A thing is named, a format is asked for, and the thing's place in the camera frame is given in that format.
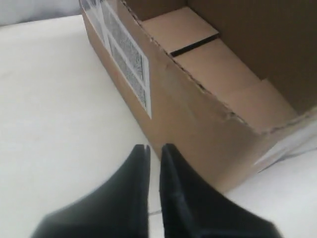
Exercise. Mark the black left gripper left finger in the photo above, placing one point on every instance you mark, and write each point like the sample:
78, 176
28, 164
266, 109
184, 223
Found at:
117, 209

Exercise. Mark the brown cardboard box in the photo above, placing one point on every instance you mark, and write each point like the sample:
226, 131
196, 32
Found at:
231, 83

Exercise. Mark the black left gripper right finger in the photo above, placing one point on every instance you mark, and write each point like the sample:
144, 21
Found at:
191, 208

